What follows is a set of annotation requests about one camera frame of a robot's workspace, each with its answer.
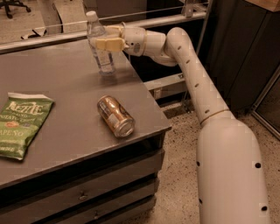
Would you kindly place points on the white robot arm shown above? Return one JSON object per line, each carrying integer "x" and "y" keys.
{"x": 231, "y": 182}

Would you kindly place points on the grey table drawer unit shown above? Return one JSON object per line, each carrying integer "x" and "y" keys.
{"x": 105, "y": 189}

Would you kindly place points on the black office chair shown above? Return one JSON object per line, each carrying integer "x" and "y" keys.
{"x": 6, "y": 4}

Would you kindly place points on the green potato chip bag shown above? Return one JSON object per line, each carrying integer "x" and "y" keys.
{"x": 20, "y": 120}

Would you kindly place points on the clear plastic water bottle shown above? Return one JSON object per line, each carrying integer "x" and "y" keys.
{"x": 96, "y": 35}

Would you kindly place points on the dark grey cabinet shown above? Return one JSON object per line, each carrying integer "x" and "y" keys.
{"x": 241, "y": 50}

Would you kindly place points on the copper soda can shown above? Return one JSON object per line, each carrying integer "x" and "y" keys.
{"x": 117, "y": 118}

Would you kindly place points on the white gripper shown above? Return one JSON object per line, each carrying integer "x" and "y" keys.
{"x": 133, "y": 39}

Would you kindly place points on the grey metal rail frame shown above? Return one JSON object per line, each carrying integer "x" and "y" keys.
{"x": 29, "y": 30}

